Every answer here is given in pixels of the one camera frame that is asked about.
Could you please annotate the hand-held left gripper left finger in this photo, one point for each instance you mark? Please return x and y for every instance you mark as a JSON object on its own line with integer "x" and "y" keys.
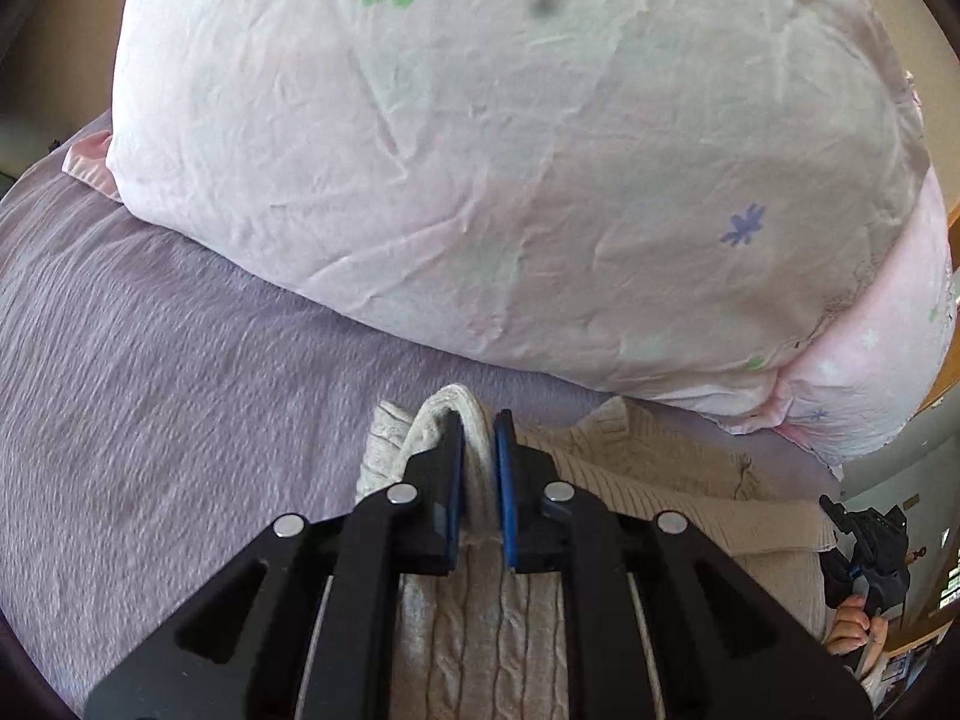
{"x": 453, "y": 499}

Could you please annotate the pink floral pillow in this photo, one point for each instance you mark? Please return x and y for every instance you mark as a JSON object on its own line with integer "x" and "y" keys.
{"x": 525, "y": 165}

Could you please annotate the purple textured bed sheet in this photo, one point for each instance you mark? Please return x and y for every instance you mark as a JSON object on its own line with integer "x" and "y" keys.
{"x": 165, "y": 390}

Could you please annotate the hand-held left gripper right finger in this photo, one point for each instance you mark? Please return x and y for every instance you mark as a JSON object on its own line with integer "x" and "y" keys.
{"x": 507, "y": 499}

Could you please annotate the person's right hand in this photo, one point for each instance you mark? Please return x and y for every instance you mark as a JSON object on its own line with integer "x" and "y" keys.
{"x": 851, "y": 626}

